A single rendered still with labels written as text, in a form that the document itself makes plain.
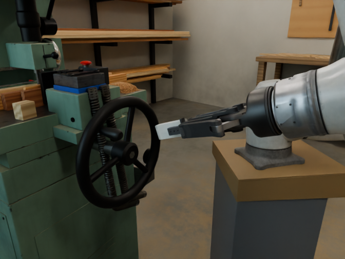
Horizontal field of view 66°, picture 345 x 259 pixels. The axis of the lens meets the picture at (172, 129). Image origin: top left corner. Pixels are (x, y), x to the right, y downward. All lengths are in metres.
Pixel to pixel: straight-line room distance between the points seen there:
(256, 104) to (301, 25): 3.34
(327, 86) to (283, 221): 0.69
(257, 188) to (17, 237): 0.68
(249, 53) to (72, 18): 2.32
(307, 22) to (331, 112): 3.35
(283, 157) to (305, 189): 0.12
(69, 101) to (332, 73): 0.55
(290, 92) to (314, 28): 3.31
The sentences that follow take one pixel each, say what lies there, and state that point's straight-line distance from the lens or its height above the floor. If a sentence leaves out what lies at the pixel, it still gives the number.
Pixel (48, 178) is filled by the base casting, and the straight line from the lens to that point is 0.79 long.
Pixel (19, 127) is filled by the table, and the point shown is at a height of 0.89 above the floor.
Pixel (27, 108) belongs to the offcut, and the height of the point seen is 0.93.
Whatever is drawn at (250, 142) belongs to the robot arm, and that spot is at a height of 0.74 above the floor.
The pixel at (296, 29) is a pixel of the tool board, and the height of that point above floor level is 1.14.
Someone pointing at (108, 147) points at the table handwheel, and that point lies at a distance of 0.71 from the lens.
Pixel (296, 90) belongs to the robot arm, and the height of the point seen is 1.03.
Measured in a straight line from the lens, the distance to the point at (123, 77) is 1.13.
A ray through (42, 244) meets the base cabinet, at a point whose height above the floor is 0.55.
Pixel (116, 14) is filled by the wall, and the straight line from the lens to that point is 3.96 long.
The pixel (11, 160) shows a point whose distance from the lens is 0.72.
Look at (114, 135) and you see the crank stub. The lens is 0.56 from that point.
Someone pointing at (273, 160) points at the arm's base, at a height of 0.70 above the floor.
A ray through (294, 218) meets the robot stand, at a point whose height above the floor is 0.52.
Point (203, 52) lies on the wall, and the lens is 4.37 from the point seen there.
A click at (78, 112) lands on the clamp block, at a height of 0.92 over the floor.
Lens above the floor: 1.10
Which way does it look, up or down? 20 degrees down
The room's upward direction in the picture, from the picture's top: straight up
